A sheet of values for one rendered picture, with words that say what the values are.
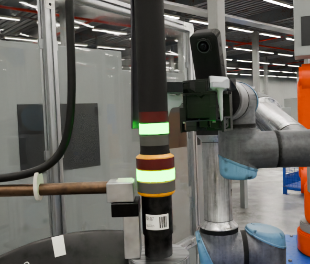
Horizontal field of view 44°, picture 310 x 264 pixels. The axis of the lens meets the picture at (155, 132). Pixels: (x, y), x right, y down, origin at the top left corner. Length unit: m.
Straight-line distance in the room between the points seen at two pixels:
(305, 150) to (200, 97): 0.28
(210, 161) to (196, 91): 0.56
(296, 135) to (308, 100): 3.65
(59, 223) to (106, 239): 0.67
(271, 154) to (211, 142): 0.39
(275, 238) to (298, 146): 0.46
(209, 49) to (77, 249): 0.36
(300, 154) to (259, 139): 0.08
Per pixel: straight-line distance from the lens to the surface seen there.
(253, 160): 0.76
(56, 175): 1.24
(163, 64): 0.42
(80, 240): 0.61
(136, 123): 0.45
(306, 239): 4.46
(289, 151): 0.77
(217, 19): 7.41
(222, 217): 1.16
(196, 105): 0.59
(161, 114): 0.42
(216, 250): 1.16
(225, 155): 0.76
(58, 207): 1.26
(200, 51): 0.62
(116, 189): 0.43
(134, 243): 0.44
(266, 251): 1.19
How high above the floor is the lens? 1.63
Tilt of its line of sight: 3 degrees down
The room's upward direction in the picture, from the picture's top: 2 degrees counter-clockwise
